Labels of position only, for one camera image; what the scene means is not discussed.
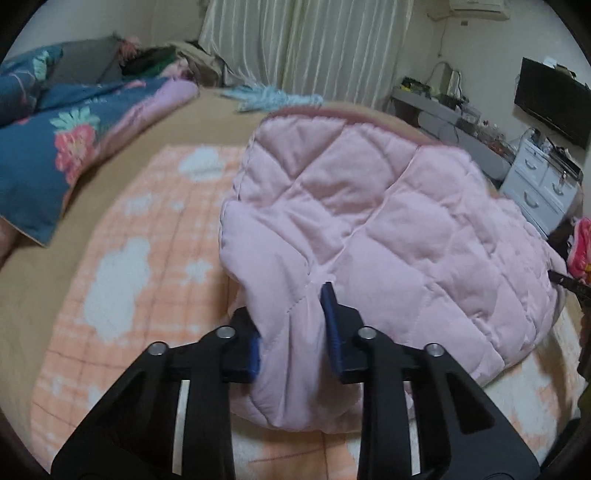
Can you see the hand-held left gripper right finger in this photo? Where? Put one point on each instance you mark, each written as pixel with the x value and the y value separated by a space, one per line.
pixel 333 341

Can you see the tan bed sheet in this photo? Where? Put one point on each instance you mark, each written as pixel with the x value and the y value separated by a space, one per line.
pixel 41 295

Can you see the grey pillow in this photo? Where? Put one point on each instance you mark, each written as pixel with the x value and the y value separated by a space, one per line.
pixel 85 62

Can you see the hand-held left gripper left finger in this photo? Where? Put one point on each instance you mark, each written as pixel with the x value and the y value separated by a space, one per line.
pixel 252 356

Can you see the blue floral quilt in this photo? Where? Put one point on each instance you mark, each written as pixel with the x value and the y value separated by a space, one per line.
pixel 60 138

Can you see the orange checked cloud blanket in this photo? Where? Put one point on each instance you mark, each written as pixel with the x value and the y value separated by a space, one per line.
pixel 152 221

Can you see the white drawer cabinet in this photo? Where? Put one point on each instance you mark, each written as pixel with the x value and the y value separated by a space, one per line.
pixel 538 184

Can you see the white air conditioner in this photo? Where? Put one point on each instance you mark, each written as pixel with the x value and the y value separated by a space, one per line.
pixel 480 5

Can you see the grey desk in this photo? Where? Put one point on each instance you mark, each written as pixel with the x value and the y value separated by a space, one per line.
pixel 443 117

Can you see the white curtain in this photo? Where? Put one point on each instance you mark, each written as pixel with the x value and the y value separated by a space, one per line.
pixel 304 46

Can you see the pink colourful cloth pile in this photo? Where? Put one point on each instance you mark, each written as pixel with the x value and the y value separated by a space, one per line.
pixel 581 249

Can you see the pile of clothes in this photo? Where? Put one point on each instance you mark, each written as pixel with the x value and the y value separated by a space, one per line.
pixel 180 62

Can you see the black flat screen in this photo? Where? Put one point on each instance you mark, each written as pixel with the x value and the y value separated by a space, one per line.
pixel 549 99

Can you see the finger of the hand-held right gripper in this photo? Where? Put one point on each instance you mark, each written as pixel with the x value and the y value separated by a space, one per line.
pixel 572 285

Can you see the pink quilted jacket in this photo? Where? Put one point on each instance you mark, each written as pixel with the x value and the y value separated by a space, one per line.
pixel 378 221

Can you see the light blue cloth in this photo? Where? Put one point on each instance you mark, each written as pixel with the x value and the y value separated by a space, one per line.
pixel 272 98

